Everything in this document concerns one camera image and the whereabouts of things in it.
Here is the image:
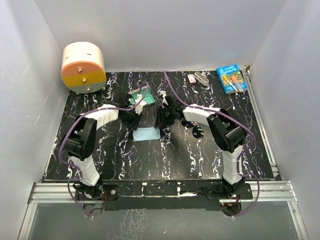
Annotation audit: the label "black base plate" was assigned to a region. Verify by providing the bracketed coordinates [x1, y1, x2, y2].
[72, 179, 253, 212]

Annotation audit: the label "light blue cleaning cloth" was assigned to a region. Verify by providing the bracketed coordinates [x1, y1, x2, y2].
[133, 127, 161, 142]

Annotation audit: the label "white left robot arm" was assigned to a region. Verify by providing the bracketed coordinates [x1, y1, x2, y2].
[60, 93, 147, 200]

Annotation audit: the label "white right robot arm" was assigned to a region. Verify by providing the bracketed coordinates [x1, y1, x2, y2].
[155, 92, 247, 199]

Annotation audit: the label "yellow white marker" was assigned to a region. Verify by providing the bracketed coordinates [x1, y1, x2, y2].
[222, 75, 238, 93]

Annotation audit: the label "round mini drawer cabinet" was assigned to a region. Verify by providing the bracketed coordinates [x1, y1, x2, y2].
[60, 41, 107, 95]

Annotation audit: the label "black sunglasses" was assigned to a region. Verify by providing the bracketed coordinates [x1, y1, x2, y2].
[181, 119, 204, 139]

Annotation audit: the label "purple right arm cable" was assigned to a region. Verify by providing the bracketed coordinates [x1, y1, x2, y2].
[162, 70, 261, 217]

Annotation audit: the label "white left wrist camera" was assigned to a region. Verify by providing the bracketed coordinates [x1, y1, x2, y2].
[134, 93, 147, 115]

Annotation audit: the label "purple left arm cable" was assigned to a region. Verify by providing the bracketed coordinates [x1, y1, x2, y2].
[57, 81, 151, 218]

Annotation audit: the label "small red white box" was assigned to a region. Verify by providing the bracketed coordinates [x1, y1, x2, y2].
[187, 74, 197, 85]

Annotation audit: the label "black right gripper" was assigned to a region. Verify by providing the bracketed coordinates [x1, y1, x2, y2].
[155, 106, 176, 128]

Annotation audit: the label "blue paperback book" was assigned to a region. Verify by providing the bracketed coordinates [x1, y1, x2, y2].
[216, 64, 248, 94]

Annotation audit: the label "orange grey marker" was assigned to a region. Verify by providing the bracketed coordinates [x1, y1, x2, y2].
[231, 76, 244, 93]

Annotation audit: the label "grey glasses case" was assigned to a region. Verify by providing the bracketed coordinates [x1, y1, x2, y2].
[128, 86, 156, 107]

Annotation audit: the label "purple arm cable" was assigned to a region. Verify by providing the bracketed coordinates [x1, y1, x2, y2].
[162, 70, 261, 217]
[57, 81, 151, 218]

